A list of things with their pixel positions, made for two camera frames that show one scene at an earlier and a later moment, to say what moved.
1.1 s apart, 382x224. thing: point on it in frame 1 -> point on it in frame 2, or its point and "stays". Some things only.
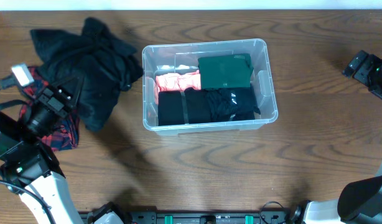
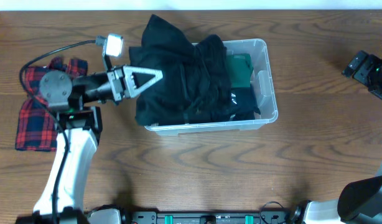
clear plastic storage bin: (166, 58) stays
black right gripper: (365, 74) stays
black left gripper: (55, 99) -> (118, 84)
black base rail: (201, 217) stays
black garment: (109, 66) -> (196, 85)
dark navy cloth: (224, 104) stays
